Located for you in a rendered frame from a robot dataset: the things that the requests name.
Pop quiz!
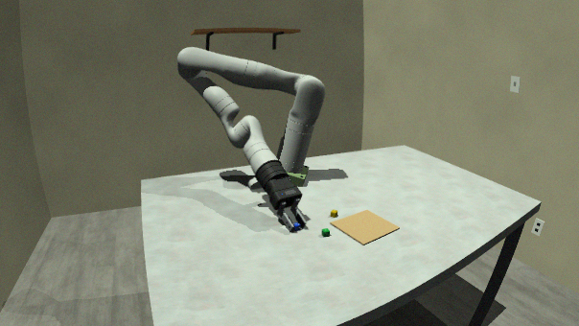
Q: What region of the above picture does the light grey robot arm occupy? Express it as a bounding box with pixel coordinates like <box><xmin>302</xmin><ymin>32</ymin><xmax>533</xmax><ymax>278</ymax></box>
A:
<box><xmin>177</xmin><ymin>47</ymin><xmax>325</xmax><ymax>174</ymax></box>

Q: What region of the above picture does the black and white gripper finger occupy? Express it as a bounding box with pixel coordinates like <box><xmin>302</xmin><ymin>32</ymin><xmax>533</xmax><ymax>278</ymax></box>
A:
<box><xmin>290</xmin><ymin>198</ymin><xmax>307</xmax><ymax>228</ymax></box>
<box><xmin>277</xmin><ymin>201</ymin><xmax>295</xmax><ymax>232</ymax></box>

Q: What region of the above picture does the tan square mat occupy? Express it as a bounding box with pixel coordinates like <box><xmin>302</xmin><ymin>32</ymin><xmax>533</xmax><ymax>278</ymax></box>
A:
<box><xmin>330</xmin><ymin>210</ymin><xmax>400</xmax><ymax>245</ymax></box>

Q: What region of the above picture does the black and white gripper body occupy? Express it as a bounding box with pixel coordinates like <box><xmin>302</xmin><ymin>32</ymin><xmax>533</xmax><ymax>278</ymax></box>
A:
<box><xmin>248</xmin><ymin>149</ymin><xmax>302</xmax><ymax>210</ymax></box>

